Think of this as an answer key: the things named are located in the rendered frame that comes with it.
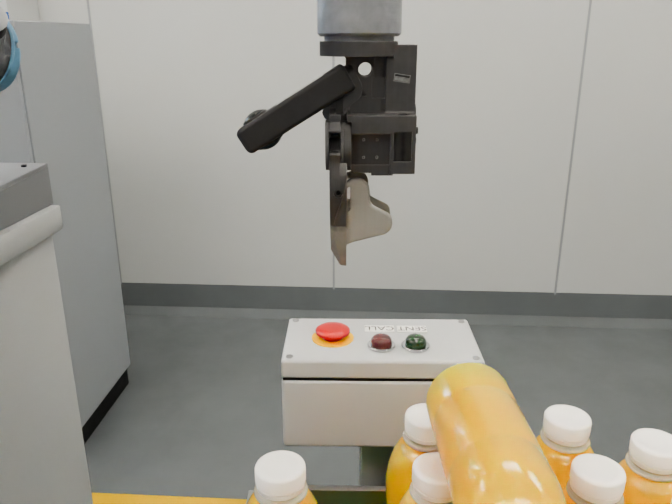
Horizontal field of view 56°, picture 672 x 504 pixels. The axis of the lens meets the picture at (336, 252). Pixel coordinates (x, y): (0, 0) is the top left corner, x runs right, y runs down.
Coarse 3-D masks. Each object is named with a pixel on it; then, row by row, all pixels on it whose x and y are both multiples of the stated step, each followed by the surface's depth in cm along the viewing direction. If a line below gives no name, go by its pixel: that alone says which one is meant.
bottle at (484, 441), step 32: (448, 384) 48; (480, 384) 47; (448, 416) 45; (480, 416) 43; (512, 416) 43; (448, 448) 43; (480, 448) 40; (512, 448) 39; (448, 480) 42; (480, 480) 38; (512, 480) 37; (544, 480) 37
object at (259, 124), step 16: (320, 80) 55; (336, 80) 55; (288, 96) 59; (304, 96) 55; (320, 96) 55; (336, 96) 55; (256, 112) 57; (272, 112) 56; (288, 112) 56; (304, 112) 56; (240, 128) 56; (256, 128) 56; (272, 128) 56; (288, 128) 56; (256, 144) 56; (272, 144) 58
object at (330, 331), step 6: (324, 324) 66; (330, 324) 66; (336, 324) 66; (342, 324) 66; (318, 330) 65; (324, 330) 65; (330, 330) 65; (336, 330) 65; (342, 330) 65; (348, 330) 65; (324, 336) 64; (330, 336) 64; (336, 336) 64; (342, 336) 64
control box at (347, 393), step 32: (320, 320) 70; (352, 320) 70; (384, 320) 70; (416, 320) 70; (448, 320) 70; (288, 352) 63; (320, 352) 63; (352, 352) 63; (384, 352) 63; (416, 352) 63; (448, 352) 63; (480, 352) 63; (288, 384) 62; (320, 384) 62; (352, 384) 62; (384, 384) 62; (416, 384) 62; (288, 416) 63; (320, 416) 63; (352, 416) 63; (384, 416) 63
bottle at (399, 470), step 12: (396, 444) 56; (408, 444) 54; (420, 444) 54; (396, 456) 55; (408, 456) 54; (396, 468) 54; (408, 468) 54; (396, 480) 54; (408, 480) 53; (396, 492) 54
